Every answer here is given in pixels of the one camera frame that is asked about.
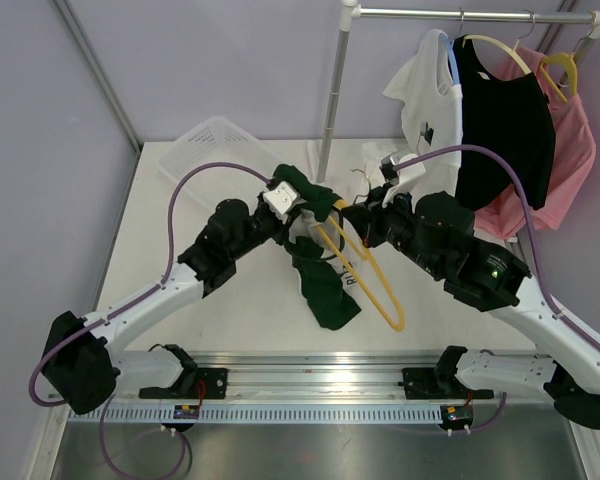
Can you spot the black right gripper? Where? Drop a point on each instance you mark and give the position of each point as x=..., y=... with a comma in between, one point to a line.
x=370, y=216

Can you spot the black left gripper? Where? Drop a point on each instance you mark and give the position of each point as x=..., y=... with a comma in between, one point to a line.
x=281, y=227

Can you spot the yellow hanger with metal hook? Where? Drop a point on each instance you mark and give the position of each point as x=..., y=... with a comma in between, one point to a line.
x=362, y=277

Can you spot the green and white t shirt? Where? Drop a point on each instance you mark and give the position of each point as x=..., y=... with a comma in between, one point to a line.
x=320, y=284

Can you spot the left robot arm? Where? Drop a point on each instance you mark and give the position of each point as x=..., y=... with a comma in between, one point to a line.
x=85, y=358

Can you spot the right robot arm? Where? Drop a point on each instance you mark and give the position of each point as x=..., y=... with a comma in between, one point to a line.
x=437, y=234

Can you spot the white hanging t shirt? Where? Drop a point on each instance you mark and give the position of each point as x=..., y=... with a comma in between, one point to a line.
x=431, y=116

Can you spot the black hanging t shirt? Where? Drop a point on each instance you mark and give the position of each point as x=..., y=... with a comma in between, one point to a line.
x=508, y=117

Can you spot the blue hanger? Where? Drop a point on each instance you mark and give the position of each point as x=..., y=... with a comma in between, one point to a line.
x=451, y=59

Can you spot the pink hanging t shirt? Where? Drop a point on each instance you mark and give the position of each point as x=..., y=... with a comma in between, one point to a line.
x=574, y=157

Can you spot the cream hanger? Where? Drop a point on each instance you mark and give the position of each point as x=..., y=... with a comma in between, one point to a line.
x=511, y=52

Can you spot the yellow hanger on rack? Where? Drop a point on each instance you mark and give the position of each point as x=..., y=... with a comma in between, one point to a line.
x=560, y=69

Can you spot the white plastic perforated basket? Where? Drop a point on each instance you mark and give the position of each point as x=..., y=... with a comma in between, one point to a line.
x=219, y=140

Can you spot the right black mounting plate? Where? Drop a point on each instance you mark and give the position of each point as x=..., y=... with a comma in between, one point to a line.
x=420, y=383

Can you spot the black mounting plate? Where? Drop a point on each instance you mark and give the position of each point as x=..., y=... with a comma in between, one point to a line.
x=201, y=382
x=420, y=383

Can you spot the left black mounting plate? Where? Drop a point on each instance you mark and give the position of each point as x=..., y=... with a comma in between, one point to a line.
x=201, y=382

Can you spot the metal clothes rack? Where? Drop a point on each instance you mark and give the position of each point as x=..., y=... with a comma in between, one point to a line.
x=375, y=38

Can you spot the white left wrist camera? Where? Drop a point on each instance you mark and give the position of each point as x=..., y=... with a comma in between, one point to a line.
x=281, y=199

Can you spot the white slotted cable duct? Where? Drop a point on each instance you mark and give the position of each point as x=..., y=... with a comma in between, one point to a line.
x=128, y=412

